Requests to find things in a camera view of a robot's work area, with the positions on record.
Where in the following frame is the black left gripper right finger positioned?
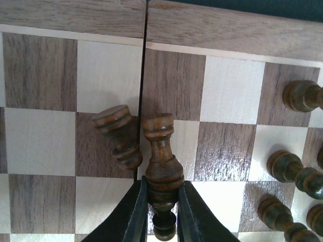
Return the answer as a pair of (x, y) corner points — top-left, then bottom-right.
(177, 181), (238, 242)

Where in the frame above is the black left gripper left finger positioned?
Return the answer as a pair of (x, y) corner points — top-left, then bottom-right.
(83, 176), (148, 242)

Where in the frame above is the dark bishop piece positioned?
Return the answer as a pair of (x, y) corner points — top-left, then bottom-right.
(142, 113), (184, 241)

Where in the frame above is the wooden chess board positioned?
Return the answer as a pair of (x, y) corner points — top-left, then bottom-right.
(0, 0), (323, 242)

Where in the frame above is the dark pawn lying piece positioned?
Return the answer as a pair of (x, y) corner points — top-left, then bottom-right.
(91, 104), (143, 170)

